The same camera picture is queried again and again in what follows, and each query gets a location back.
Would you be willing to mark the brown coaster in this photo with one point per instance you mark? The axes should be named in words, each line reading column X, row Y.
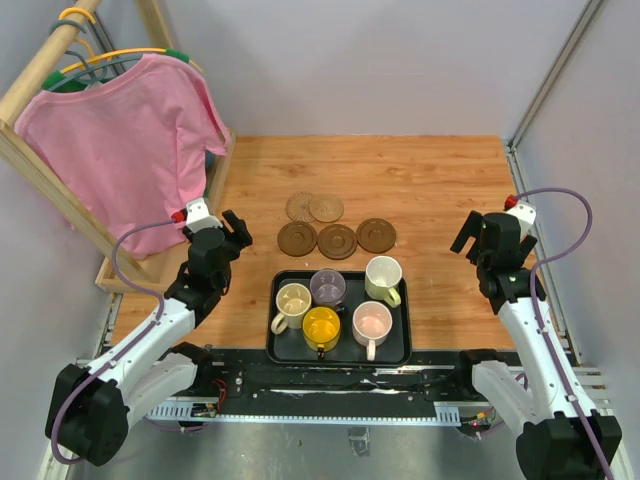
column 376, row 235
column 337, row 242
column 297, row 239

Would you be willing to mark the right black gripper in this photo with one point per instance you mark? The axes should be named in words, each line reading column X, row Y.
column 472, row 228

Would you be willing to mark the yellow hanger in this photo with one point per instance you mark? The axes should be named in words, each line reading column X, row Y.
column 152, row 15

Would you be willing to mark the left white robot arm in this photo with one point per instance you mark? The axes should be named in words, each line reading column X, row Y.
column 94, row 407

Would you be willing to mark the wooden clothes rack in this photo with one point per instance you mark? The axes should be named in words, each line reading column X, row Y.
column 157, row 271

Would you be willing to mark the aluminium frame post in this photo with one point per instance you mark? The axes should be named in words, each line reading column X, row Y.
column 578, row 32

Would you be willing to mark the pale green mug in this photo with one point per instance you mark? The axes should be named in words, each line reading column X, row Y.
column 382, row 277

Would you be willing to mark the grey-blue hanger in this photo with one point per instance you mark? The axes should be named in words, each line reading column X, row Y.
column 96, row 71

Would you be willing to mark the pink mug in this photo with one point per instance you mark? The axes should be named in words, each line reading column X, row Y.
column 371, row 324

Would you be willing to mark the pink t-shirt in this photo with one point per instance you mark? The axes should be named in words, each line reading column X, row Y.
column 132, row 150

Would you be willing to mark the cream mug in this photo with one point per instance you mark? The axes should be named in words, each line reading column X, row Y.
column 292, row 302

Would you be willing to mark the yellow mug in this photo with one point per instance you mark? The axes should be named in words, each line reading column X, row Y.
column 321, row 327

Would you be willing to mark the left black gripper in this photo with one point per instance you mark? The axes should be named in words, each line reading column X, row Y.
column 238, row 226

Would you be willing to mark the woven coaster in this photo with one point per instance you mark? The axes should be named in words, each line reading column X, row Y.
column 326, row 208
column 297, row 207

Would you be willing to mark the purple mug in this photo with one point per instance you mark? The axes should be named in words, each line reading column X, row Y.
column 328, row 288

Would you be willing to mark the green hanger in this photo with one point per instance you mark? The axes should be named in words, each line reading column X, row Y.
column 58, row 78

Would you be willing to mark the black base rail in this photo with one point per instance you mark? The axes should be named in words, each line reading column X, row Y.
column 235, row 385

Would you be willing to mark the black serving tray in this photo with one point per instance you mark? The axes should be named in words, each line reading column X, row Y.
column 290, row 348

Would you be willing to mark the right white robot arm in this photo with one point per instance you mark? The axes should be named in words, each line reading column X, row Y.
column 558, row 431

